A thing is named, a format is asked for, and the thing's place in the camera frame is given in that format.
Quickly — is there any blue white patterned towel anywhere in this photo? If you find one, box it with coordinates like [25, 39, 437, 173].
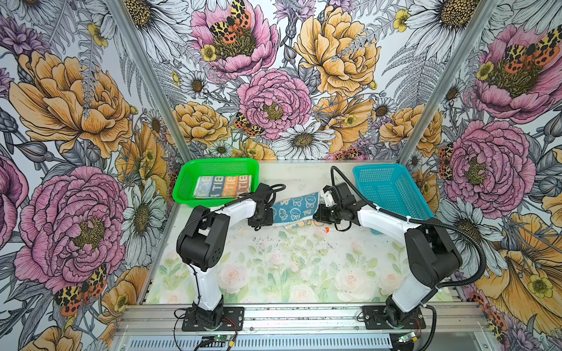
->
[272, 192, 321, 226]

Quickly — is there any cream orange patterned towel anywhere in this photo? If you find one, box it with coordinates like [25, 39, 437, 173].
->
[193, 175, 252, 199]

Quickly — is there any teal plastic basket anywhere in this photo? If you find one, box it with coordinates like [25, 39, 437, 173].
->
[353, 164, 434, 242]

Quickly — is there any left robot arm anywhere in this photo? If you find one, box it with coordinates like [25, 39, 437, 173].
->
[177, 183, 286, 332]

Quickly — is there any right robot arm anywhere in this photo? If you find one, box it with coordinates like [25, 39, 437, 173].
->
[313, 183, 462, 328]

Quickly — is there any green circuit board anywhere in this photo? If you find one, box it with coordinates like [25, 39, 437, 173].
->
[201, 335, 234, 345]

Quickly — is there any white vented strip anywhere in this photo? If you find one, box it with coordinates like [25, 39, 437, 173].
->
[122, 333, 392, 350]

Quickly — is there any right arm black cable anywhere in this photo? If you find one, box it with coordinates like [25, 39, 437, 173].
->
[330, 165, 487, 351]

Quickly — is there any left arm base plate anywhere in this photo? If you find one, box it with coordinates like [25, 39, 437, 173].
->
[181, 307, 245, 332]

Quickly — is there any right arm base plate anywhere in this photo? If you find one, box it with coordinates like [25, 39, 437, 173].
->
[361, 305, 426, 330]

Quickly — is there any aluminium front rail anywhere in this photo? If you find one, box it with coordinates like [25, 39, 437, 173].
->
[116, 301, 490, 336]

